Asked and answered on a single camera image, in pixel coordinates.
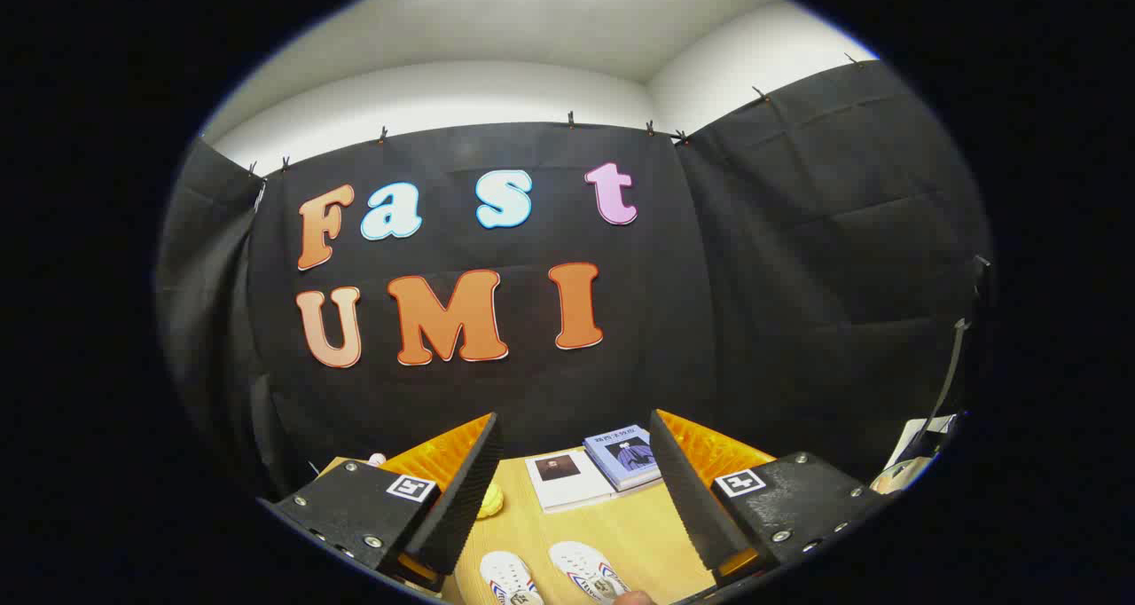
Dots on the row of black cloth clips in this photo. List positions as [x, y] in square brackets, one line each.
[571, 120]

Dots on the blue paperback book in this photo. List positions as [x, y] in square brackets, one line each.
[621, 463]

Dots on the white canvas shoe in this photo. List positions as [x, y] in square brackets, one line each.
[507, 574]
[581, 565]

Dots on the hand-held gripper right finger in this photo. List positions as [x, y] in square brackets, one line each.
[692, 498]

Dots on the white paperback book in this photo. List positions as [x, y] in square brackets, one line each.
[576, 490]

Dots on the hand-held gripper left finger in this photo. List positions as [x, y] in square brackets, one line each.
[461, 498]

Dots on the yellow plush toy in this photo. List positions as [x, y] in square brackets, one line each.
[490, 501]

